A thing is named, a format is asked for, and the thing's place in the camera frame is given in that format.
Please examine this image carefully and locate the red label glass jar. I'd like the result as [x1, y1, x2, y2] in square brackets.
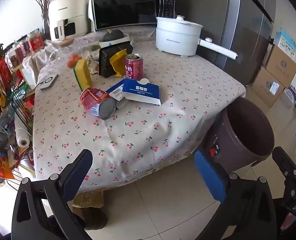
[28, 29, 45, 53]

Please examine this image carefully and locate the dark green squash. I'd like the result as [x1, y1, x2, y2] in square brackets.
[103, 29, 125, 42]

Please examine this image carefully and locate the white pan with green handle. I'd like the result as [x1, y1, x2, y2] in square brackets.
[91, 34, 135, 51]

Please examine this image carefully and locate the person's right hand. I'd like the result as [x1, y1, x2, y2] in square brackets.
[279, 214, 292, 231]

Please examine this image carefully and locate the yellow wrapper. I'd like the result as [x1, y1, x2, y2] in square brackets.
[109, 49, 127, 77]

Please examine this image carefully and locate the black microwave oven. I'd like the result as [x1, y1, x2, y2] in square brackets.
[88, 0, 176, 32]

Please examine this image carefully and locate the cardboard box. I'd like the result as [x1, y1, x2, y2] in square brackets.
[252, 67, 285, 108]
[265, 45, 296, 88]

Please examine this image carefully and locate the blue and white paper box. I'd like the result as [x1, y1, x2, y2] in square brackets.
[122, 78, 161, 105]

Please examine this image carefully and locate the black plastic tray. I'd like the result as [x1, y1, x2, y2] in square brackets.
[98, 41, 134, 78]

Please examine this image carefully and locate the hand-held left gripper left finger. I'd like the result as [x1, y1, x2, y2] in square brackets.
[11, 149, 93, 240]

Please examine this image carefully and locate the white printed snack wrapper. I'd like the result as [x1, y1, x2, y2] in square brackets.
[84, 51, 100, 75]

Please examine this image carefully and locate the white air fryer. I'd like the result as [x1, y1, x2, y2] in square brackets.
[48, 0, 88, 41]

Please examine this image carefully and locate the yellow green sponge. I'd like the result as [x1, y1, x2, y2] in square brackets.
[73, 58, 92, 92]

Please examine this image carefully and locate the light blue printed box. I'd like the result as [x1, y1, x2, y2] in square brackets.
[273, 28, 296, 60]

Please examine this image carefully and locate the black wire rack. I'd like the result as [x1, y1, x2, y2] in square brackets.
[0, 45, 36, 180]

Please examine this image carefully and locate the brown plastic bin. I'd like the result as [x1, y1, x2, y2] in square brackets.
[205, 97, 275, 174]

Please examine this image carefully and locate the vase of dried twigs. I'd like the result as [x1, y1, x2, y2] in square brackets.
[25, 0, 57, 40]

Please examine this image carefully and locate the red drink can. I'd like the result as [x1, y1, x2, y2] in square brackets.
[80, 88, 117, 120]
[124, 54, 143, 80]

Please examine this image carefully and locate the wooden table base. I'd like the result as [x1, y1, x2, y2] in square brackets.
[72, 191, 108, 230]

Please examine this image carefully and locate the grey refrigerator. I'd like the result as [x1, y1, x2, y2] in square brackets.
[172, 0, 276, 85]

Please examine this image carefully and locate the white electric cooking pot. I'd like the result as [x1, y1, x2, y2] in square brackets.
[155, 15, 238, 60]

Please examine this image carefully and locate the glass jug with cork lid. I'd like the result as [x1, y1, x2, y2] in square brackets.
[46, 37, 76, 67]

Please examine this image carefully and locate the dark blue barcode carton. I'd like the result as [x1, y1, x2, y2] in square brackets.
[105, 80, 130, 109]

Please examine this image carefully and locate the white paper roll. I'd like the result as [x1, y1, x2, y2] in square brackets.
[14, 119, 31, 147]

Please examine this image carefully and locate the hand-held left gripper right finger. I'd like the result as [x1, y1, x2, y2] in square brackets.
[194, 149, 277, 240]

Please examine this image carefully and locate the white wireless charger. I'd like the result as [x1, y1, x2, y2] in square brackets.
[40, 75, 59, 90]

